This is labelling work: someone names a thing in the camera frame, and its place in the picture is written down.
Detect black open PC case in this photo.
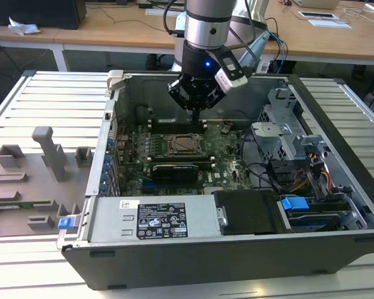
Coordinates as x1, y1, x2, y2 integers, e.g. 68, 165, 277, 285
56, 70, 374, 292

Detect crumpled white paper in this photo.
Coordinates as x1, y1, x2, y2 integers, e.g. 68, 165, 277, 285
7, 16, 41, 36

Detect coloured wire bundle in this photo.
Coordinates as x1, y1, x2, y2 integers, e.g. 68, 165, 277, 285
291, 152, 335, 194

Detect blue cable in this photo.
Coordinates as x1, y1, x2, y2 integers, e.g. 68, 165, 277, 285
267, 30, 289, 75

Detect black graphics card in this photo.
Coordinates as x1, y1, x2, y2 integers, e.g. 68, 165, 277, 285
151, 163, 200, 187

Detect metal drive cage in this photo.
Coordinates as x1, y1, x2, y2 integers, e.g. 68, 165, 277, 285
251, 88, 331, 163

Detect black box on desk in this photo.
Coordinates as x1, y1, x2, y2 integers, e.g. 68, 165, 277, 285
0, 0, 87, 31

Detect silver laptop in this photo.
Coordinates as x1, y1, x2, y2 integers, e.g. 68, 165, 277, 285
292, 0, 342, 10

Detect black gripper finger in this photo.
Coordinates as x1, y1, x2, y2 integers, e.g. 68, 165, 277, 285
196, 88, 228, 125
167, 78, 198, 125

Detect black internal cables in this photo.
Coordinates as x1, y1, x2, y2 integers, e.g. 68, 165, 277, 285
239, 129, 284, 191

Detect black plastic drive shroud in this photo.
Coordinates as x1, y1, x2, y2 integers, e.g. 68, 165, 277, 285
211, 190, 283, 236

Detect small silver CPU plate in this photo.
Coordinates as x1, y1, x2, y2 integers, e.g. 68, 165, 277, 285
174, 136, 196, 150

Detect green RAM stick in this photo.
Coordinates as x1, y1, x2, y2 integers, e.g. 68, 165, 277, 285
0, 201, 51, 210

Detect black RAM slot bank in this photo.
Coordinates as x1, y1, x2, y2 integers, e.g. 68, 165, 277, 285
146, 154, 214, 164
148, 120, 208, 134

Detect metal socket cover frame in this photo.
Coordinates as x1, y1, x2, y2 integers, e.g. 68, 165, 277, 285
167, 134, 204, 154

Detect grey parts rack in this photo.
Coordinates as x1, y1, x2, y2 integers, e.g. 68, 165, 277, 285
0, 126, 93, 239

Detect silver power supply unit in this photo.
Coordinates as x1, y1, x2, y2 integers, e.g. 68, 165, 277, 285
89, 195, 222, 244

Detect white framed tablet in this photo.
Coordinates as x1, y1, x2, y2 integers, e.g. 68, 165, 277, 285
298, 10, 338, 20

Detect white power strip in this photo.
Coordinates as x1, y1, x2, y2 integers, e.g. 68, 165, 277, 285
256, 60, 272, 74

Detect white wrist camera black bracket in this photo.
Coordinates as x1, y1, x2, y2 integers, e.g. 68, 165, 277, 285
213, 49, 249, 95

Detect blue case latch tab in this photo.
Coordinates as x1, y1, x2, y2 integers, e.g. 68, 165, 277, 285
57, 217, 74, 232

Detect wooden desk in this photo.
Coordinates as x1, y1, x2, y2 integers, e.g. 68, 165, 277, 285
0, 0, 374, 72

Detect white paper sheet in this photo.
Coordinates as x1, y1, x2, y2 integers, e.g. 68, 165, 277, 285
308, 18, 353, 30

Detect green motherboard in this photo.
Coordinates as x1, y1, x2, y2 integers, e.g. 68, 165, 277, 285
113, 123, 278, 197

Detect hard disk in blue carrier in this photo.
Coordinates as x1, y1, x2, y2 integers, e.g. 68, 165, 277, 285
277, 195, 356, 233

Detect grey case release latch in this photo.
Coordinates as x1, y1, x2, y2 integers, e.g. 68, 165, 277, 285
107, 70, 126, 92

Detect white paper strip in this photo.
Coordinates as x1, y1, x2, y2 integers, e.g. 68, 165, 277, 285
145, 8, 187, 17

